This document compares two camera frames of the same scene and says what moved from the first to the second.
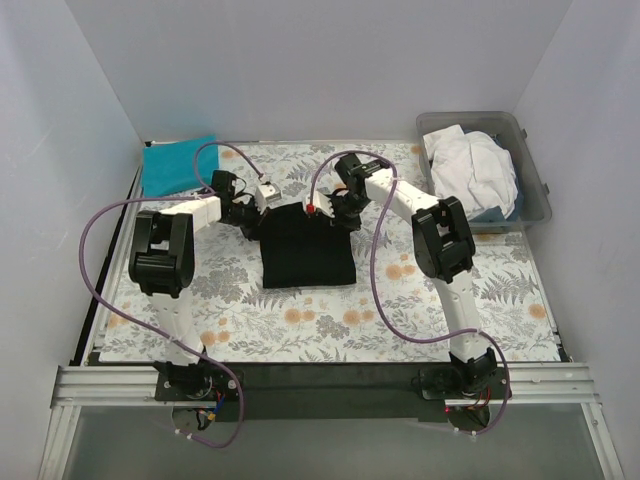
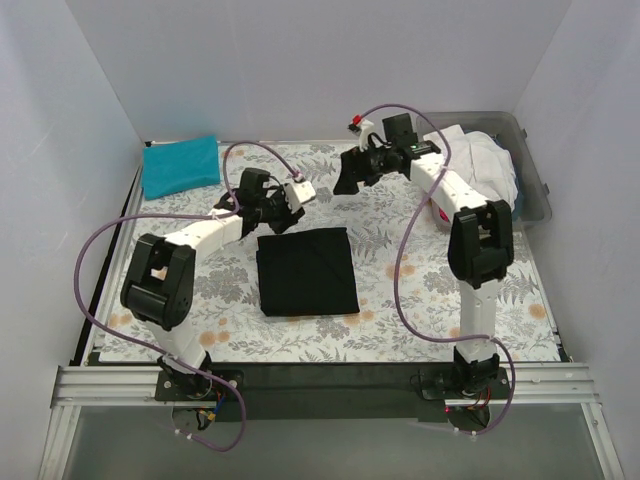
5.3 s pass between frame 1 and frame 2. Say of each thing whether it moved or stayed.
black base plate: stayed
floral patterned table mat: stayed
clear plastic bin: stayed
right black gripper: moved
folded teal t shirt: stayed
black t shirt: moved
